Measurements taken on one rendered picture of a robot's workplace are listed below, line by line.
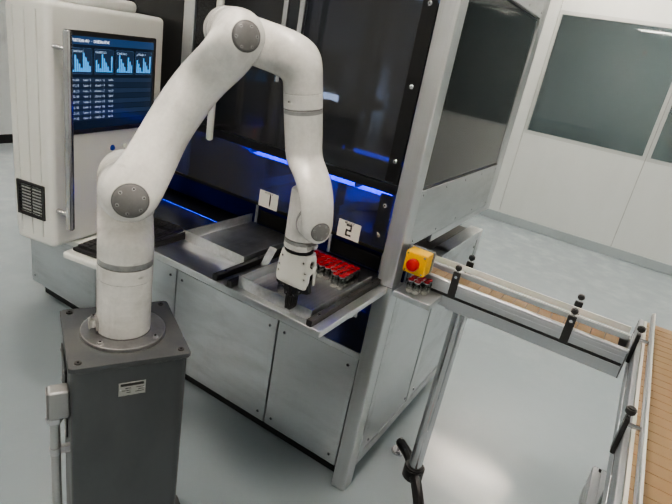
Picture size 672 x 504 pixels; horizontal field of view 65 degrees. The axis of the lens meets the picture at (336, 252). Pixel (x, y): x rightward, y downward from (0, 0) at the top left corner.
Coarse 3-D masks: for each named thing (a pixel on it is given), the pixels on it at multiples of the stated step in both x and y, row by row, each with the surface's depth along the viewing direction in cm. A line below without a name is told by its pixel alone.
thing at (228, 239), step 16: (208, 224) 184; (224, 224) 191; (240, 224) 199; (256, 224) 202; (192, 240) 175; (208, 240) 171; (224, 240) 182; (240, 240) 184; (256, 240) 187; (272, 240) 190; (224, 256) 169; (240, 256) 165; (256, 256) 170
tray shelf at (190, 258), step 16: (160, 256) 164; (176, 256) 164; (192, 256) 166; (208, 256) 168; (192, 272) 157; (208, 272) 157; (368, 272) 178; (224, 288) 152; (240, 288) 152; (384, 288) 169; (256, 304) 146; (272, 304) 146; (352, 304) 155; (368, 304) 160; (288, 320) 142; (304, 320) 141; (336, 320) 144; (320, 336) 138
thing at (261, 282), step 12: (276, 264) 165; (240, 276) 151; (252, 276) 156; (264, 276) 161; (252, 288) 149; (264, 288) 147; (276, 288) 155; (312, 288) 159; (324, 288) 161; (336, 288) 162; (348, 288) 156; (276, 300) 146; (300, 300) 151; (312, 300) 152; (324, 300) 153; (336, 300) 151; (300, 312) 142; (312, 312) 140
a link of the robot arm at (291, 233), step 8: (296, 192) 126; (296, 200) 127; (296, 208) 127; (288, 216) 130; (296, 216) 126; (288, 224) 130; (296, 224) 126; (288, 232) 131; (296, 232) 129; (296, 240) 130; (304, 240) 130
